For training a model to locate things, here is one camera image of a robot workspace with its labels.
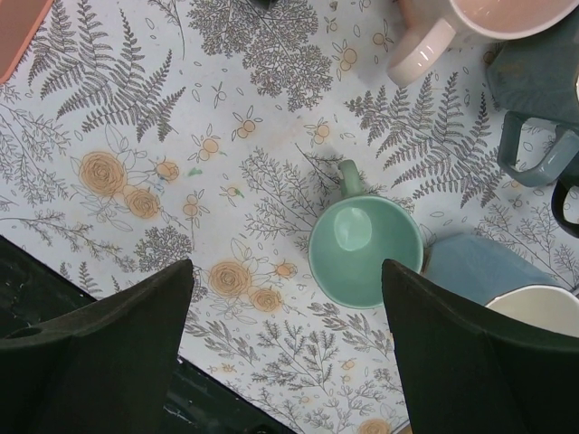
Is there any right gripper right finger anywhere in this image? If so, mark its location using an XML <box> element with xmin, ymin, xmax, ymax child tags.
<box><xmin>382</xmin><ymin>259</ymin><xmax>578</xmax><ymax>433</ymax></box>

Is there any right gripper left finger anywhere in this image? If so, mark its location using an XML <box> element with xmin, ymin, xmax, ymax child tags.
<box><xmin>1</xmin><ymin>259</ymin><xmax>194</xmax><ymax>433</ymax></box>

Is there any green mug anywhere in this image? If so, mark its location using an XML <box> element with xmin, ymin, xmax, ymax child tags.
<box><xmin>308</xmin><ymin>160</ymin><xmax>424</xmax><ymax>309</ymax></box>

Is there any black glossy mug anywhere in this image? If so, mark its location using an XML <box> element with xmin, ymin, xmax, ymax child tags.
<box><xmin>550</xmin><ymin>178</ymin><xmax>579</xmax><ymax>237</ymax></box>

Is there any dark teal faceted mug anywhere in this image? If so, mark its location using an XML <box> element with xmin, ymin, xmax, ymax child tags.
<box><xmin>487</xmin><ymin>11</ymin><xmax>578</xmax><ymax>188</ymax></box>

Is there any pink mug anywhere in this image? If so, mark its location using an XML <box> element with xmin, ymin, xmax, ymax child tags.
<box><xmin>387</xmin><ymin>0</ymin><xmax>578</xmax><ymax>88</ymax></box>

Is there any salmon pink tray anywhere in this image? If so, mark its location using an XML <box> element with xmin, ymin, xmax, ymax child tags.
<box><xmin>0</xmin><ymin>0</ymin><xmax>52</xmax><ymax>84</ymax></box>

